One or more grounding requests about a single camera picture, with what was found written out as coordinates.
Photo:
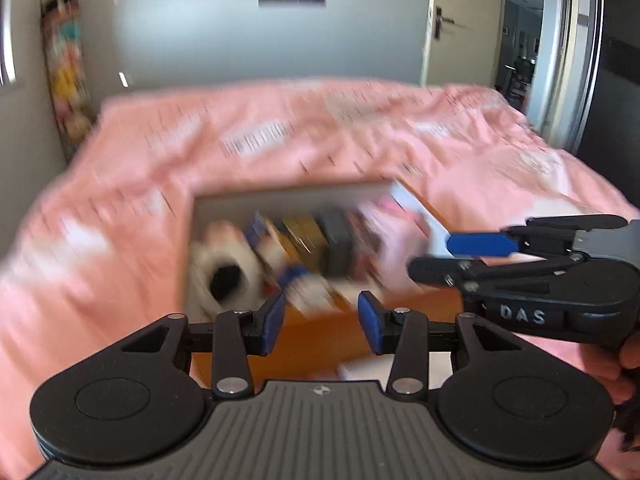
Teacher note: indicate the white room door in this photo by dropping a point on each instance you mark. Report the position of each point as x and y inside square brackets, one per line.
[470, 10]

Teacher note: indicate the pink fabric pouch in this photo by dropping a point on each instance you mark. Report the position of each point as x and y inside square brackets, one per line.
[395, 240]

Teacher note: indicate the person's right hand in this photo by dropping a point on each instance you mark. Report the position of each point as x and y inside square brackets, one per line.
[625, 375]

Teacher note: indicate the orange cardboard box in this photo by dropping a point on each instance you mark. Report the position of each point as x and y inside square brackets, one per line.
[320, 340]

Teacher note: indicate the white black soft item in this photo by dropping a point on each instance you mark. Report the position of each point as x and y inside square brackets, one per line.
[225, 275]

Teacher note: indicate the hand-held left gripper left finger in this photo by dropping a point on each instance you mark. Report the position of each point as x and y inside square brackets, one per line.
[272, 322]

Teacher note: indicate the pink printed blanket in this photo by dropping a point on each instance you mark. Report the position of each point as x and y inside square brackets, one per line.
[150, 185]

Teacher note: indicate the black wardrobe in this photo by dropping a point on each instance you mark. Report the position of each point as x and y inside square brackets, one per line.
[615, 110]

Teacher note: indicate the grey textured case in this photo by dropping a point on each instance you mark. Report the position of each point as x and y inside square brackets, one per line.
[337, 245]

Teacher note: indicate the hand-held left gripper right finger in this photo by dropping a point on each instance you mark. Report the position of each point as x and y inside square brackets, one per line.
[370, 322]

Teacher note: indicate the white rectangular box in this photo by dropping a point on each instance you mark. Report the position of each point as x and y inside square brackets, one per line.
[360, 370]

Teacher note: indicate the colourful wall hanging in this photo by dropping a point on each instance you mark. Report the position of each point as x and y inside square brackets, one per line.
[65, 70]

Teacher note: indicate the grey sliding door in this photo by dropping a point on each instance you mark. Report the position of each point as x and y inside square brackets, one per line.
[575, 60]

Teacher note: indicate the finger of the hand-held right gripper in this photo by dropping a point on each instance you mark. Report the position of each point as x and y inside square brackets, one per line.
[440, 272]
[480, 244]

